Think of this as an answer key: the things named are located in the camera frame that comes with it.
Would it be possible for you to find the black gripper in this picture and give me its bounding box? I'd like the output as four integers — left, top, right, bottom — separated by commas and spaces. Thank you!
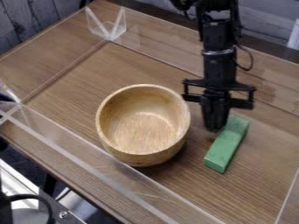
182, 48, 256, 131

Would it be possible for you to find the green rectangular block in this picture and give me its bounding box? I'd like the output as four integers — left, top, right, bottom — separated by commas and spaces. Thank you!
203, 116, 250, 173

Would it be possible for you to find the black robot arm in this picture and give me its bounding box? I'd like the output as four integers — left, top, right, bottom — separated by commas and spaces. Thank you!
170, 0, 256, 132

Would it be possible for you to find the brown wooden bowl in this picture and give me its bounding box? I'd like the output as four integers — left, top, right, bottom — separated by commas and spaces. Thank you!
96, 84, 191, 167

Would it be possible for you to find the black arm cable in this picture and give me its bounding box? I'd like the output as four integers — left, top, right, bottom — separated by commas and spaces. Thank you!
232, 44, 255, 72

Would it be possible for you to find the clear acrylic front wall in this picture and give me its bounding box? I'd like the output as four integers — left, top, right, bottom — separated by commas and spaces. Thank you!
0, 81, 227, 224

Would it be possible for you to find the clear acrylic corner bracket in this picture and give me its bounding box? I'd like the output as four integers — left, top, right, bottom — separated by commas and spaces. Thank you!
85, 7, 127, 41

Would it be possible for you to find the grey metal base plate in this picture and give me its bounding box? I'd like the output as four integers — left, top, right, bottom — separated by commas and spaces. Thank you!
0, 158, 89, 224

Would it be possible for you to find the black cable loop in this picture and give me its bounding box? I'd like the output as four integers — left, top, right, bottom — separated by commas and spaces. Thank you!
4, 193, 56, 224

